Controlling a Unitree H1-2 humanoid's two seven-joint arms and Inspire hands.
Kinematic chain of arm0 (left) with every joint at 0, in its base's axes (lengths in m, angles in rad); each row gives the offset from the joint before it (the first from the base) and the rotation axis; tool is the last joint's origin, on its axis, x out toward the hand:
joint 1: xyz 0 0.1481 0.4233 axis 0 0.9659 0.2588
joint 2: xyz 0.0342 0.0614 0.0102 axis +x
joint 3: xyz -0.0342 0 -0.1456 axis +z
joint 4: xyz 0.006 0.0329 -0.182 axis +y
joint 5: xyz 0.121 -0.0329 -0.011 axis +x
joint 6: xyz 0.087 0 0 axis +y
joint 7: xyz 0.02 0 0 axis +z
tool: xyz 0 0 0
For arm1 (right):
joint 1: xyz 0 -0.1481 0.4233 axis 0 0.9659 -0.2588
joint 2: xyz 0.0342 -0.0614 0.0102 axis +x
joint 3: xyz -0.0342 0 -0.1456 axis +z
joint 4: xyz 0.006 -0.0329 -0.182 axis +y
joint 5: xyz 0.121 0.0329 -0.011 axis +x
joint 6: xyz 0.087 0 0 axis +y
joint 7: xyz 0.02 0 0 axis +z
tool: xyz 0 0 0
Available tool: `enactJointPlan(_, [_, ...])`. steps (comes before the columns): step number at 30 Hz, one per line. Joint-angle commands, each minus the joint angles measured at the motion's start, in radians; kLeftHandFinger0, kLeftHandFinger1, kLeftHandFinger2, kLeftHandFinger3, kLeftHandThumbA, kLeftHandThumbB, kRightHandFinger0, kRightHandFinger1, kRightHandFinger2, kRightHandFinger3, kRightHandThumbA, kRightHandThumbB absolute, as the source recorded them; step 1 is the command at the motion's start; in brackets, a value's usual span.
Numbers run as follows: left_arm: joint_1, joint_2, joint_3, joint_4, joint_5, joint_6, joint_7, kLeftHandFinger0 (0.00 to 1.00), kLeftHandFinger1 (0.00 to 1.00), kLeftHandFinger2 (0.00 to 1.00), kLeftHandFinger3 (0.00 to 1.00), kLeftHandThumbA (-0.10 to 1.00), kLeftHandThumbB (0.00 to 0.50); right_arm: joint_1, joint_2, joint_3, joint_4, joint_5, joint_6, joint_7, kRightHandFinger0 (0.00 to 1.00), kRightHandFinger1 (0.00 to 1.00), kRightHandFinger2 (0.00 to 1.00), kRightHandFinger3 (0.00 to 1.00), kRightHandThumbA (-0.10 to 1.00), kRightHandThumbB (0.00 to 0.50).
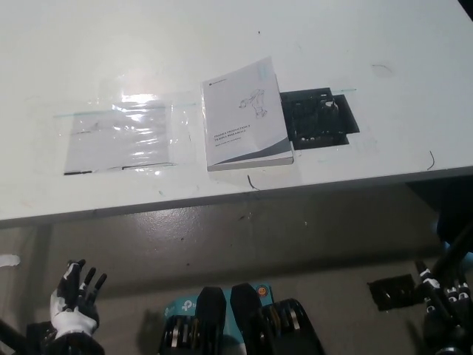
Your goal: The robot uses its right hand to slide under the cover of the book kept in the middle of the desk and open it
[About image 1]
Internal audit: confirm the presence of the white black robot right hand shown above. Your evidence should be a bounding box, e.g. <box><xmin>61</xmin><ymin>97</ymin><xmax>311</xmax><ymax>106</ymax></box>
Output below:
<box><xmin>413</xmin><ymin>260</ymin><xmax>473</xmax><ymax>334</ymax></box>

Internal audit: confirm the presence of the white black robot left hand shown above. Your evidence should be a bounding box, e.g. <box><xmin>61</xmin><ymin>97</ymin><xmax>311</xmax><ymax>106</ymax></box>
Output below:
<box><xmin>49</xmin><ymin>258</ymin><xmax>109</xmax><ymax>339</ymax></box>

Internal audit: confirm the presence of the white robot manual book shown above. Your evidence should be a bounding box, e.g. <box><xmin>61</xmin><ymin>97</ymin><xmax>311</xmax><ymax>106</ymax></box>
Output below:
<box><xmin>200</xmin><ymin>56</ymin><xmax>296</xmax><ymax>173</ymax></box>

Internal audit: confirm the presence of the black slanted desk leg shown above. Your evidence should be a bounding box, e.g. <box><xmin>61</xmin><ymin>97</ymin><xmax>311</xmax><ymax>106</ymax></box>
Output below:
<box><xmin>431</xmin><ymin>221</ymin><xmax>473</xmax><ymax>279</ymax></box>

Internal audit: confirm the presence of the black floor outlet plate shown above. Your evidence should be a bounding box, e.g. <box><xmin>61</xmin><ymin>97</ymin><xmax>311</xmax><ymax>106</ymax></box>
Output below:
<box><xmin>367</xmin><ymin>273</ymin><xmax>423</xmax><ymax>310</ymax></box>

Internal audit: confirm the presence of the clear plastic zip bag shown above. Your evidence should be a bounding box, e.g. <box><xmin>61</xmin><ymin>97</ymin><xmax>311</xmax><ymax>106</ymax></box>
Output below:
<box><xmin>61</xmin><ymin>92</ymin><xmax>197</xmax><ymax>177</ymax></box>

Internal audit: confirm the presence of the black desk cable box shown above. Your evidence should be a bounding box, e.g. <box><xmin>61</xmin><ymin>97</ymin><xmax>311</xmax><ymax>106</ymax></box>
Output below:
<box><xmin>279</xmin><ymin>87</ymin><xmax>361</xmax><ymax>151</ymax></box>

